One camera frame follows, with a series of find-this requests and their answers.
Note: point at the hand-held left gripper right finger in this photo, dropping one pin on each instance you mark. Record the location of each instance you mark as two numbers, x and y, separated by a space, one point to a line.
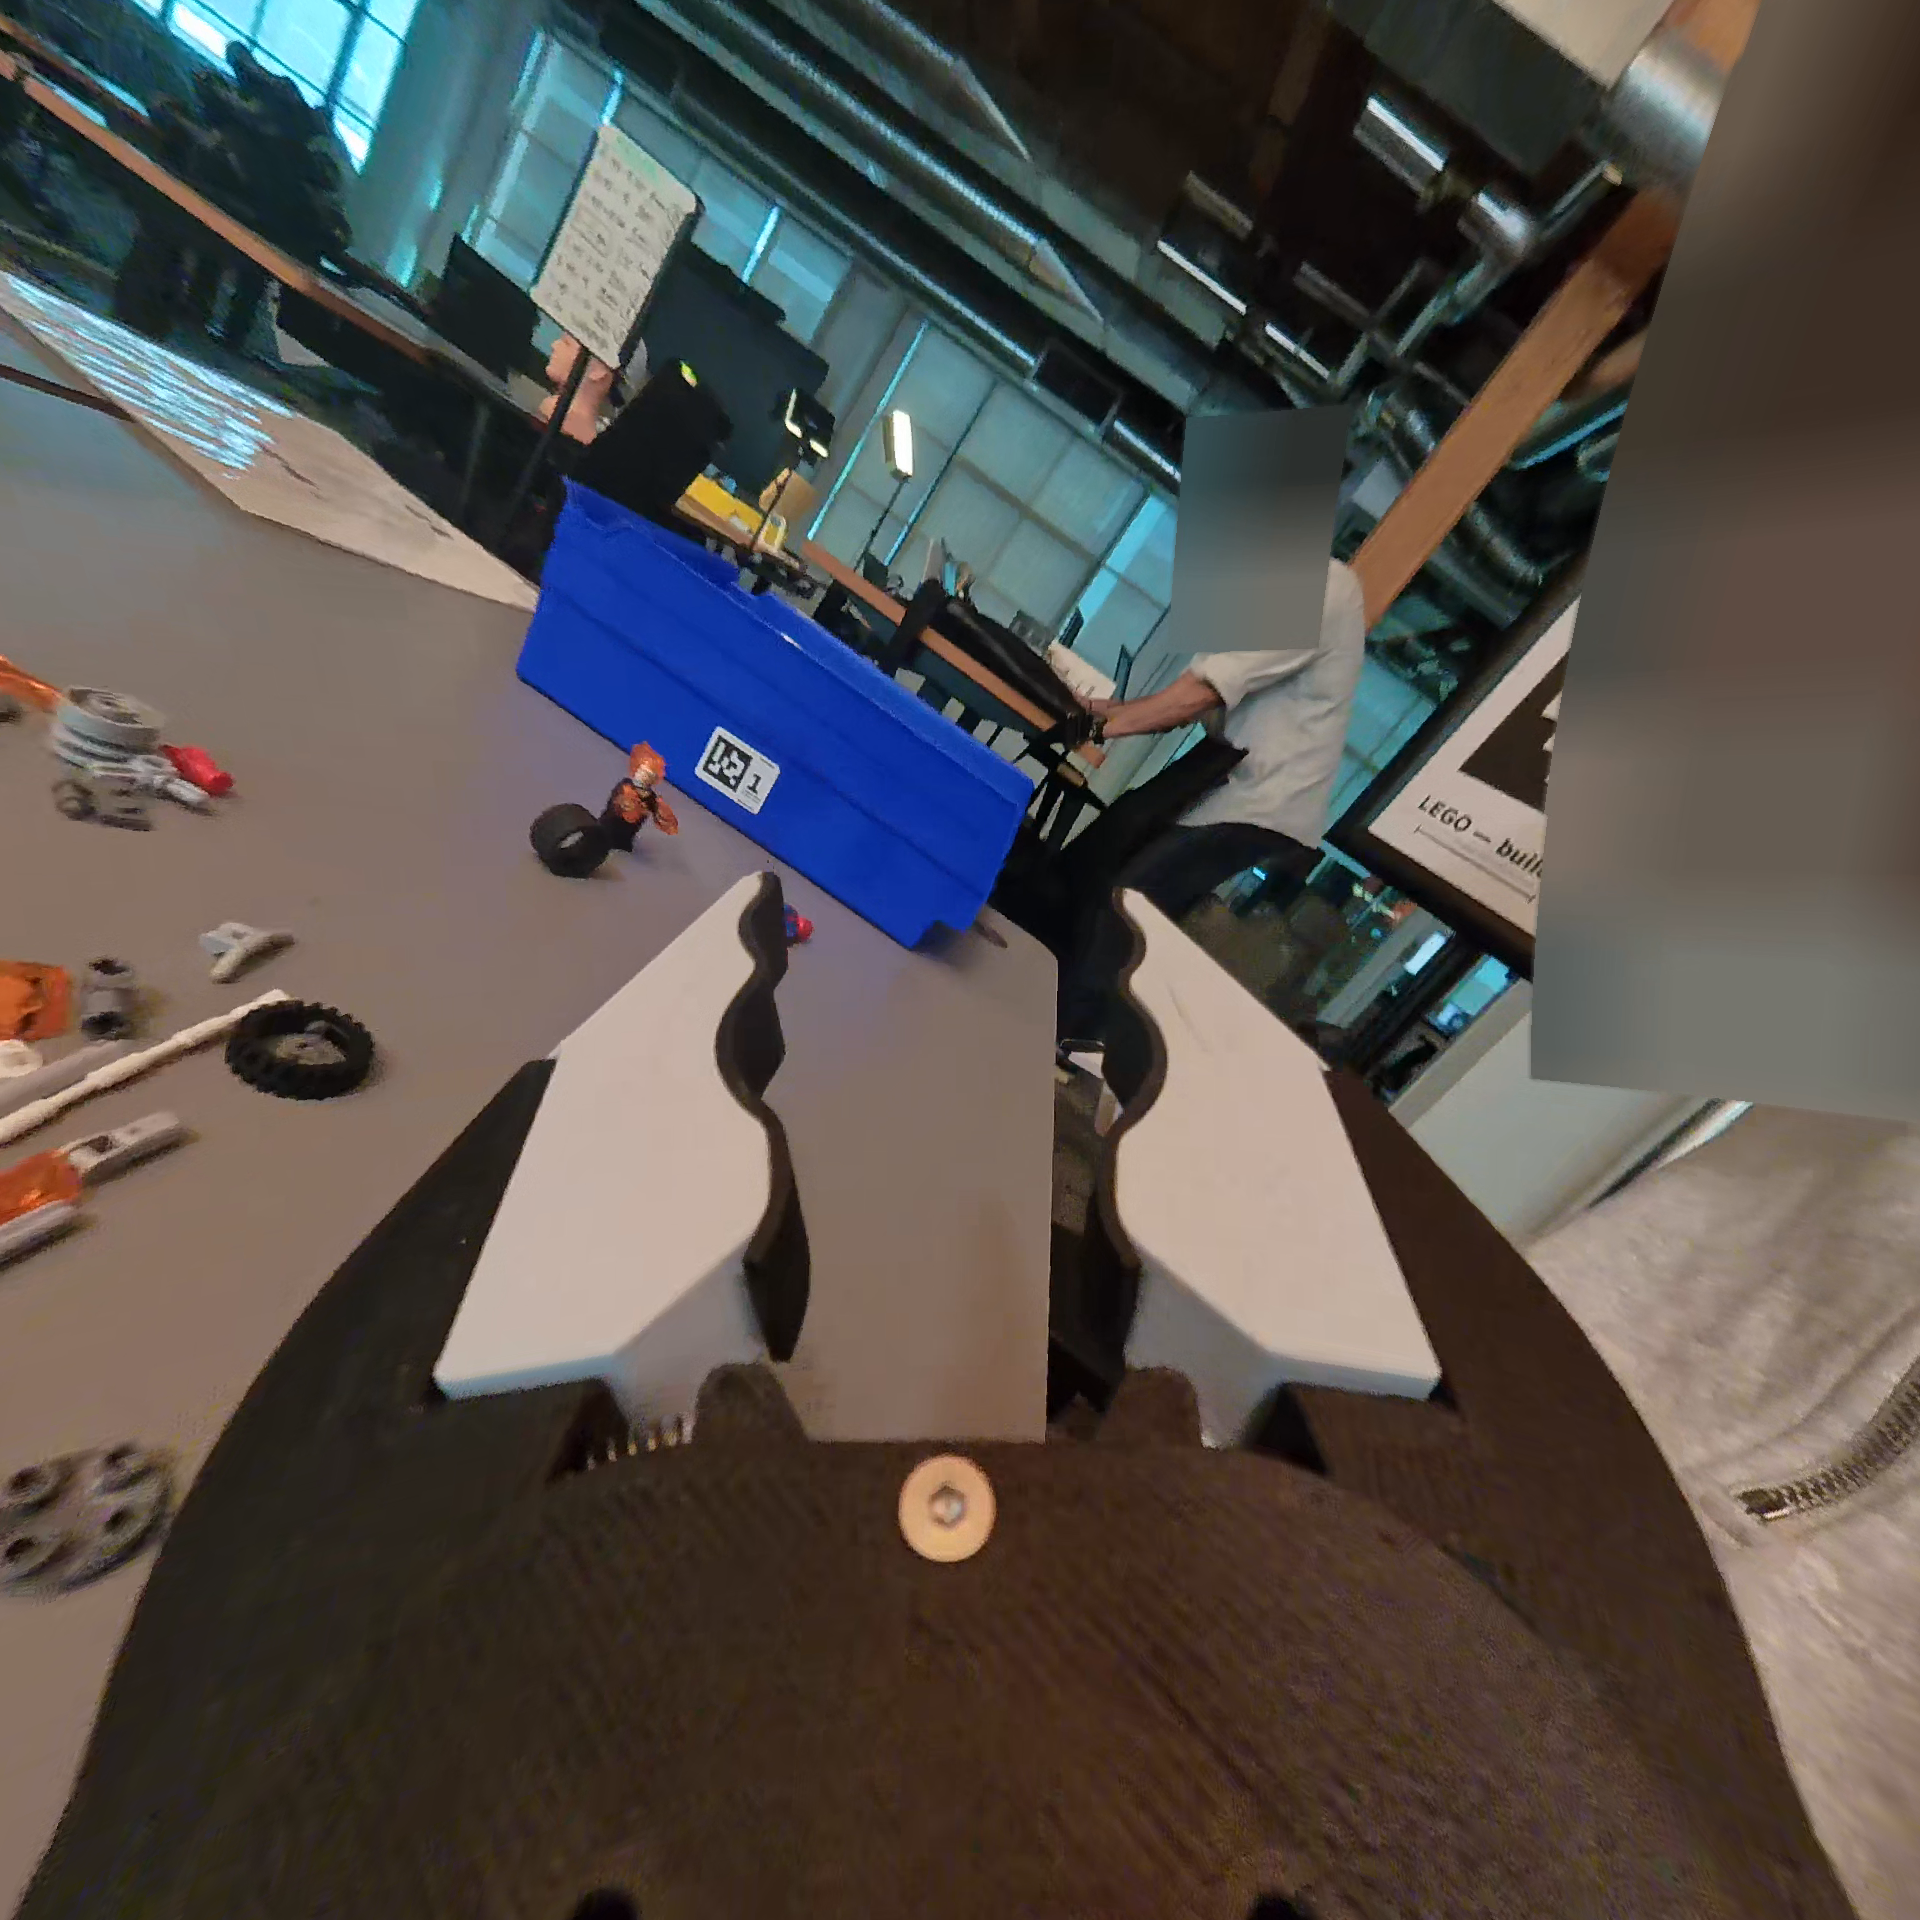
1275 1199

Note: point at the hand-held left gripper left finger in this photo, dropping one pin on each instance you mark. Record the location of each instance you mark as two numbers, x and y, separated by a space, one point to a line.
614 1199

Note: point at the pile of lego pieces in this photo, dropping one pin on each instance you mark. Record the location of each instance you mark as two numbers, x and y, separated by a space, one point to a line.
105 720

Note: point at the lego instruction booklet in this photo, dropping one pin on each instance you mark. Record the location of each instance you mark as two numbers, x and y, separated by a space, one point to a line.
302 480

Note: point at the knobby black lego wheel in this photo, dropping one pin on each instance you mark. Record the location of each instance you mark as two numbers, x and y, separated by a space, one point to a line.
346 1059

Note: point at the thick black lego tire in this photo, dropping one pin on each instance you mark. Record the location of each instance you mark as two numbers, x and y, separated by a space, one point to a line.
565 843

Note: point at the orange flame lego minifigure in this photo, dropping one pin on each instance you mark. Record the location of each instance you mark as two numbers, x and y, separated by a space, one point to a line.
642 803

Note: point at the grey curved lego piece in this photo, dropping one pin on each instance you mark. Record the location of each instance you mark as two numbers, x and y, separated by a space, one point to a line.
240 946

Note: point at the round dark grey lego plate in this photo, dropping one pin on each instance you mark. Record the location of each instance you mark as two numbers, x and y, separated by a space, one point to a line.
90 1517

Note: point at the framed marker sign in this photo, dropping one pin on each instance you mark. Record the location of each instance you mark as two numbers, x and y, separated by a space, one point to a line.
1485 839

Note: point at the grey zip hoodie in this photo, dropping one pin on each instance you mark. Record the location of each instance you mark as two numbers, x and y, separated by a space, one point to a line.
1801 1274

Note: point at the blue storage bin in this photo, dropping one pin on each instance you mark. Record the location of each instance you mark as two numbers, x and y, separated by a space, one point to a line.
840 706

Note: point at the LED light panel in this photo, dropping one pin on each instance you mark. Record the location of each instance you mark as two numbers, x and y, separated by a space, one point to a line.
900 446

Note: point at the wooden beam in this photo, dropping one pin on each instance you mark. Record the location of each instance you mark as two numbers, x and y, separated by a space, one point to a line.
1516 406

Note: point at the picture chart board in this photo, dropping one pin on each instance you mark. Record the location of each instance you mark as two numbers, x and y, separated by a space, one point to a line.
614 241

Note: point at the silver ventilation ducts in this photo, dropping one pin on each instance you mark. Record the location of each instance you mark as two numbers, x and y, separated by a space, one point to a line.
1441 182

